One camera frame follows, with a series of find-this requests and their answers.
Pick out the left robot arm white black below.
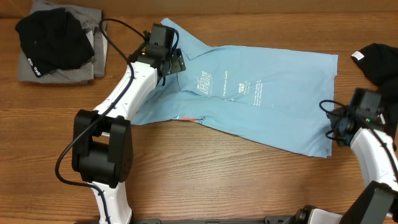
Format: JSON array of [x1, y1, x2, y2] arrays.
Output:
[[72, 49, 186, 223]]

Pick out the folded black garment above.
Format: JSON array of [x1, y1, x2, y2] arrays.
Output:
[[15, 8, 95, 78]]

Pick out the folded grey garment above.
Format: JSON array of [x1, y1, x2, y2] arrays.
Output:
[[17, 1, 108, 84]]

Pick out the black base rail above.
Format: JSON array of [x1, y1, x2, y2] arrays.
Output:
[[133, 215, 294, 224]]

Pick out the unfolded black garment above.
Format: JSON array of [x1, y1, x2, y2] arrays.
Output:
[[351, 43, 397, 138]]

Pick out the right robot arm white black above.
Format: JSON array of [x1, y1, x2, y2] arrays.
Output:
[[285, 111, 397, 224]]

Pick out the light blue t-shirt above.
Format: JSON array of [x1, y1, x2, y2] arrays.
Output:
[[133, 27, 338, 157]]

